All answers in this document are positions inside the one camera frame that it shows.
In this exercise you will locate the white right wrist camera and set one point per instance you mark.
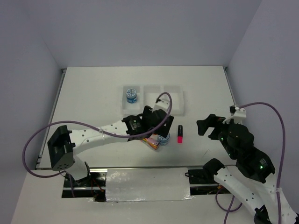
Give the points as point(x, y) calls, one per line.
point(237, 115)

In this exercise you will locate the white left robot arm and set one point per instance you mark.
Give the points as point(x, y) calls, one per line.
point(64, 145)

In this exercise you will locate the white foil-covered front panel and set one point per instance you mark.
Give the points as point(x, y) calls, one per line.
point(147, 185)

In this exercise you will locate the blue cleaning gel jar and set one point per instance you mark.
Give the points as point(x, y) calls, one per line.
point(131, 95)
point(163, 140)

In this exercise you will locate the pink tube of coloured pens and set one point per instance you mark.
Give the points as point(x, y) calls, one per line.
point(153, 143)

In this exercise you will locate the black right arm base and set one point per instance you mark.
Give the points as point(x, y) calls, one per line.
point(201, 184)

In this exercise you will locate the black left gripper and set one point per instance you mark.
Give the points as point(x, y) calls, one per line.
point(164, 128)

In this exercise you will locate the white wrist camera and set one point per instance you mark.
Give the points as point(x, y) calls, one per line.
point(237, 115)
point(161, 104)

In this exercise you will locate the silver metal table rail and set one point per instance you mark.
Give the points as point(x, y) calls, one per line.
point(146, 167)

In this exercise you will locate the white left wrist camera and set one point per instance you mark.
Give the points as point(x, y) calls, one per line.
point(161, 104)

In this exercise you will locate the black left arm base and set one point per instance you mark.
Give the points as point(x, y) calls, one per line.
point(94, 187)

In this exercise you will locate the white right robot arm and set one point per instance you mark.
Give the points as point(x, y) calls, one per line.
point(257, 190)

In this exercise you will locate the clear three-compartment plastic organizer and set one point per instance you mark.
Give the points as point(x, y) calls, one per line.
point(147, 94)

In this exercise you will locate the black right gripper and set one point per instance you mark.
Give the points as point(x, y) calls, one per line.
point(212, 120)

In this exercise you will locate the pink highlighter with black cap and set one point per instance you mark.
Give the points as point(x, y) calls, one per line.
point(180, 134)

